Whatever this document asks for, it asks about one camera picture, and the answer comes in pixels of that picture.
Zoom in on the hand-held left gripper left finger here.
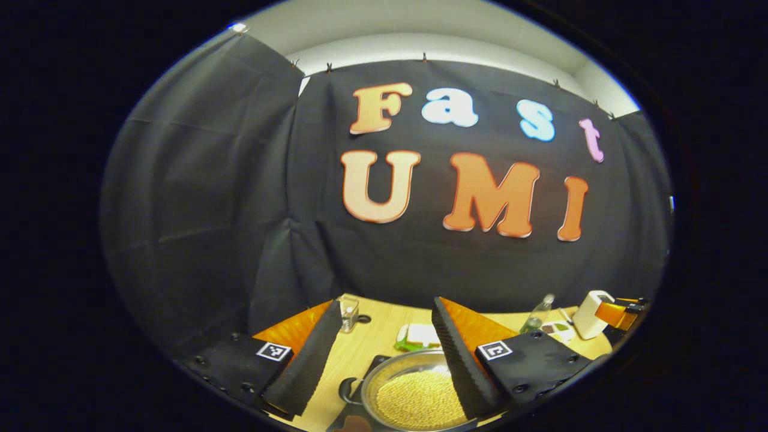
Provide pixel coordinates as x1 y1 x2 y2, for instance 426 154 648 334
183 300 344 421

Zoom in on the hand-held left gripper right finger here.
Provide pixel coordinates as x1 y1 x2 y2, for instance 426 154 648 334
431 296 604 419

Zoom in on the steel pot with soybeans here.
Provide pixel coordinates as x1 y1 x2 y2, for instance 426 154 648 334
338 350 481 432

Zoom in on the black induction cooktop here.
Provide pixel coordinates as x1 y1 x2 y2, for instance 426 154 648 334
327 354 392 432

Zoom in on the white toaster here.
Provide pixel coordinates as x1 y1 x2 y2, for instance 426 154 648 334
572 290 615 340

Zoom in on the sandwich on white plate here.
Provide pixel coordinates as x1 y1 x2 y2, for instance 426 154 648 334
394 323 442 352

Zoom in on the white divided bean dish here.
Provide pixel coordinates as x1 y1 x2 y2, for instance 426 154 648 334
540 321 575 341

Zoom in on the small metal utensil holder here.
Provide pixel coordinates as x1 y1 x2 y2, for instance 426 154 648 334
340 298 359 334

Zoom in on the clear plastic water bottle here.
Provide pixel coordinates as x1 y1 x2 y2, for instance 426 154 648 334
520 293 556 334

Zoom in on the black backdrop cloth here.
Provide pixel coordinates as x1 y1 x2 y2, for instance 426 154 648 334
99 33 673 355

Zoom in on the row of black cloth clips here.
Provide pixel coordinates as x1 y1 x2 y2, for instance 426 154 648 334
240 27 616 121

